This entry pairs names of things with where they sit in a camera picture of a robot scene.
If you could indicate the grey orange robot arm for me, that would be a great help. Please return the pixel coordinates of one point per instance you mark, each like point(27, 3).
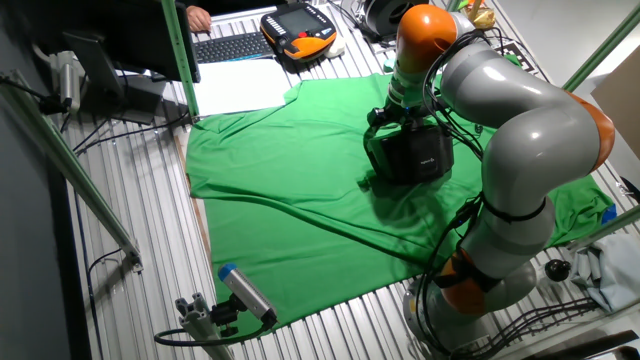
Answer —
point(530, 135)

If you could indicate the black keyboard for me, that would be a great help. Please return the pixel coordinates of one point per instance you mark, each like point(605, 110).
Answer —
point(230, 47)

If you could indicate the black sleeved right forearm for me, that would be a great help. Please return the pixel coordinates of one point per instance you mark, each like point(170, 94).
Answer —
point(225, 5)

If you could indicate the blue tape piece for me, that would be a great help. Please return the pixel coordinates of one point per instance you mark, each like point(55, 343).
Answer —
point(609, 215)

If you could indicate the wooden stick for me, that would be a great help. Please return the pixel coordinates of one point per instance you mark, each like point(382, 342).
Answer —
point(475, 10)

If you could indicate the green cloth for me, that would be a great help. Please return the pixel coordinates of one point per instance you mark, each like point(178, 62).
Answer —
point(300, 175)

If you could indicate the black camera clamp mount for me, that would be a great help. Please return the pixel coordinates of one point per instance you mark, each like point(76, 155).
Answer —
point(225, 315)

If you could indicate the metal frame post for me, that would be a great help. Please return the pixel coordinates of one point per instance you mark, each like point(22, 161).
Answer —
point(452, 5)

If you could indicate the black flat bar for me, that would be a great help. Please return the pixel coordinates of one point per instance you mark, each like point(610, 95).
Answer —
point(580, 347)

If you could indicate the green frame beam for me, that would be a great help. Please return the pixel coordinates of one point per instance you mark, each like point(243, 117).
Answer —
point(180, 55)
point(610, 225)
point(600, 50)
point(65, 160)

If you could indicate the aluminium extrusion post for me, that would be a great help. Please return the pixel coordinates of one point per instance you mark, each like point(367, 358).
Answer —
point(200, 325)

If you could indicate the black monitor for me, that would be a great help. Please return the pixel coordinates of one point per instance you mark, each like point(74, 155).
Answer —
point(135, 35)

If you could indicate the silver cylindrical camera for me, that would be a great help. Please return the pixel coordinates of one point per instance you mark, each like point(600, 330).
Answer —
point(67, 80)

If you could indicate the black round knob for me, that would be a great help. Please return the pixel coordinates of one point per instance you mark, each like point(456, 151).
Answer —
point(557, 270)

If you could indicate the black tool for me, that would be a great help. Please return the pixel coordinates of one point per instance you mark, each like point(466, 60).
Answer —
point(631, 189)

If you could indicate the white paper sheet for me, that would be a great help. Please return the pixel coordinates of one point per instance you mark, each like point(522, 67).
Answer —
point(240, 87)

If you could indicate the brown cardboard panel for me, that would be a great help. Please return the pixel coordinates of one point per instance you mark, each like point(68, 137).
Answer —
point(620, 100)

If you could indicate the person right hand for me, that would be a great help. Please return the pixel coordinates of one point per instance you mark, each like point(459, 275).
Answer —
point(199, 19)

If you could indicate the orange black teach pendant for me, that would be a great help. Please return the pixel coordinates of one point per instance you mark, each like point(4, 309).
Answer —
point(300, 25)

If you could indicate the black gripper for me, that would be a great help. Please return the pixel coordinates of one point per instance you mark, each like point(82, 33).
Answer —
point(392, 119)

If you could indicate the silver camera blue end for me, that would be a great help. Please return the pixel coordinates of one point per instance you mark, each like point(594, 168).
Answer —
point(245, 292)

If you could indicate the grey crumpled cloth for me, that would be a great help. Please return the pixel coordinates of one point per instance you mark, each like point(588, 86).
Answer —
point(610, 270)

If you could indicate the black white fiducial tag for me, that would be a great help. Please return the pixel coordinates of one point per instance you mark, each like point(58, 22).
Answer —
point(520, 55)

